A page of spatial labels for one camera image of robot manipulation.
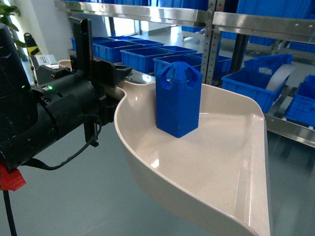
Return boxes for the black cable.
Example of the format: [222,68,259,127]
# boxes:
[24,114,102,171]

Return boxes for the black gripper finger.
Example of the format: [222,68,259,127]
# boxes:
[114,65,134,86]

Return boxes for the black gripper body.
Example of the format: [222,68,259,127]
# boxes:
[69,55,121,125]

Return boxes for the green potted plant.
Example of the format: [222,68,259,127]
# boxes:
[0,2,26,50]

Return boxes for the yellow black traffic cone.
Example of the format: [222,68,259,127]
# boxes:
[24,32,42,61]

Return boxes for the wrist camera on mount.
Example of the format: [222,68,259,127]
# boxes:
[31,17,93,85]

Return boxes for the beige plastic dustpan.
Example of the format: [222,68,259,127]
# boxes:
[58,59,273,236]

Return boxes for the blue crate left front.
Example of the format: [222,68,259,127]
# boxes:
[120,47,174,73]

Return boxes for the blue plastic hexagonal part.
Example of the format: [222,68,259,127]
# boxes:
[156,61,202,138]

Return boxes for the blue crate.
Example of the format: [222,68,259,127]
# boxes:
[222,53,294,113]
[120,47,174,73]

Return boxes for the metal shelf rack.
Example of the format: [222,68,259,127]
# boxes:
[54,0,315,149]

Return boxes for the blue crate right front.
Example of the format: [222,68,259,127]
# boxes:
[222,53,294,113]

